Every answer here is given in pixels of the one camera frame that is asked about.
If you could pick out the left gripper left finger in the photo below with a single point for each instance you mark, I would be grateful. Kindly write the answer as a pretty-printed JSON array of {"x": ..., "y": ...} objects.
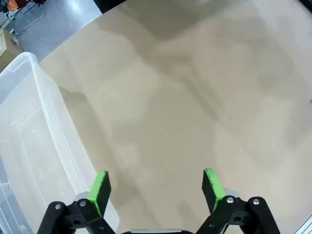
[{"x": 97, "y": 195}]

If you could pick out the person's black trousers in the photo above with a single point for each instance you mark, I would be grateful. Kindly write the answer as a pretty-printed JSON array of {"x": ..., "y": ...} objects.
[{"x": 109, "y": 5}]

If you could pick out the clear plastic bin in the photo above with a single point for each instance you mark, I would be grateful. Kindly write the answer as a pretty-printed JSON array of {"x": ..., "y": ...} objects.
[{"x": 36, "y": 146}]

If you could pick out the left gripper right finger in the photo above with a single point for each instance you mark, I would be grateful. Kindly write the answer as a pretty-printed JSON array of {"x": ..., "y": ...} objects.
[{"x": 214, "y": 192}]

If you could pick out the large cardboard box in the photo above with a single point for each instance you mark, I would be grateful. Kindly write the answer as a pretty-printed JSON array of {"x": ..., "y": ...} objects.
[{"x": 7, "y": 46}]

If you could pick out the chair piled with clothes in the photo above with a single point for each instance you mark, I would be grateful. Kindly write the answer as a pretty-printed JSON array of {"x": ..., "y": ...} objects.
[{"x": 24, "y": 5}]

